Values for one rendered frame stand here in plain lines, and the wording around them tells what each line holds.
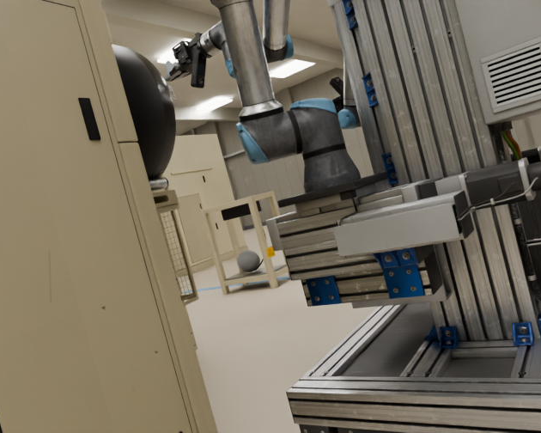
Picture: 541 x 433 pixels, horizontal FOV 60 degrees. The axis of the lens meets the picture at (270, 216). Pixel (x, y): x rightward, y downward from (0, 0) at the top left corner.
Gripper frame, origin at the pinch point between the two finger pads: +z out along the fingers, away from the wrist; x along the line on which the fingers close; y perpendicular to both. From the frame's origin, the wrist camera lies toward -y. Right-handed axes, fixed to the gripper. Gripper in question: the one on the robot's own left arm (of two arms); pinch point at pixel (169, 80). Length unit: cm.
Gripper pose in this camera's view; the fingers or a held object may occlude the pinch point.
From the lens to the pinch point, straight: 176.4
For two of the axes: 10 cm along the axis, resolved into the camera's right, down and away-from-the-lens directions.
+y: -3.6, -9.3, 0.3
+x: -5.1, 1.7, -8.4
